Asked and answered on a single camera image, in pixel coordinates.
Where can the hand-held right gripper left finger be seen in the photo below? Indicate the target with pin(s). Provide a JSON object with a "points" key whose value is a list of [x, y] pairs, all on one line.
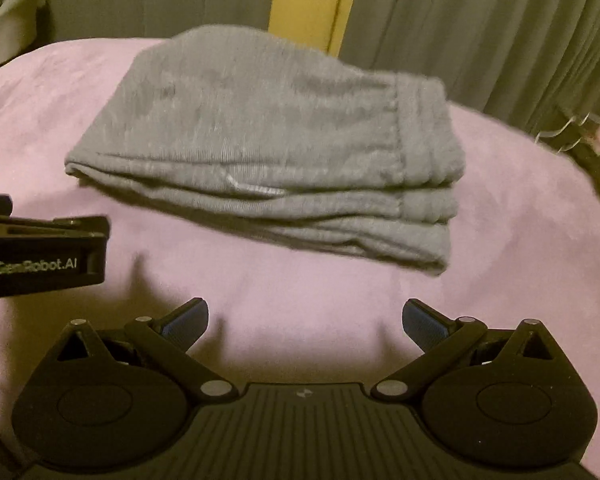
{"points": [[186, 323]]}

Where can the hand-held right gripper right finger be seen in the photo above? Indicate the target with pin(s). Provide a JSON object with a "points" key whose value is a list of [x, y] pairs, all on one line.
{"points": [[423, 325]]}

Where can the grey pants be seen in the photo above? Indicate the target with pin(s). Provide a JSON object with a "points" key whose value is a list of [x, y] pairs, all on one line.
{"points": [[280, 140]]}

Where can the pink bed blanket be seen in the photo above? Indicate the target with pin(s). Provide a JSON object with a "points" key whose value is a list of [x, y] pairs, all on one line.
{"points": [[505, 240]]}

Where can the white plush chair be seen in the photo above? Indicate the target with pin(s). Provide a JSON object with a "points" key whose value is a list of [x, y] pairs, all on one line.
{"points": [[7, 30]]}

